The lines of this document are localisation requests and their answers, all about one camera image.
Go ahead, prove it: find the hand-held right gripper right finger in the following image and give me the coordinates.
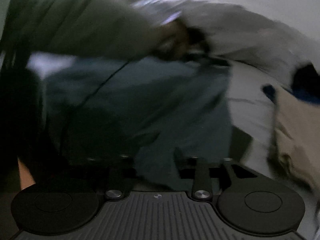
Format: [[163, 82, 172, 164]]
[[174, 147, 252, 201]]

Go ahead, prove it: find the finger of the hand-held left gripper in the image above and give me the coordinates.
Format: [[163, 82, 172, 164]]
[[185, 52, 231, 66]]

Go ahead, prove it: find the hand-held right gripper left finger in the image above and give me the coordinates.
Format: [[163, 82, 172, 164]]
[[67, 155, 137, 200]]

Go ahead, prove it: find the teal t-shirt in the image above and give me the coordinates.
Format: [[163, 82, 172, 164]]
[[42, 55, 233, 193]]

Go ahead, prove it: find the person's left hand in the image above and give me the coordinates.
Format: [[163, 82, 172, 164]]
[[152, 20, 191, 58]]

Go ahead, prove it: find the white blue patterned duvet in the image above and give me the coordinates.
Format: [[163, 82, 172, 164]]
[[132, 0, 320, 80]]

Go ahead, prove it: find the blue garment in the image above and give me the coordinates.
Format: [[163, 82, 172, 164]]
[[262, 84, 320, 103]]

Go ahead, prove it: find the black garment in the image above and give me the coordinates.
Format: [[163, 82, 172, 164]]
[[291, 64, 320, 93]]

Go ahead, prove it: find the beige garment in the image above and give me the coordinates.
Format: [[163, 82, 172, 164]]
[[267, 87, 320, 193]]

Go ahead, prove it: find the black cable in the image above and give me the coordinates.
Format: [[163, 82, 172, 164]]
[[64, 60, 129, 143]]

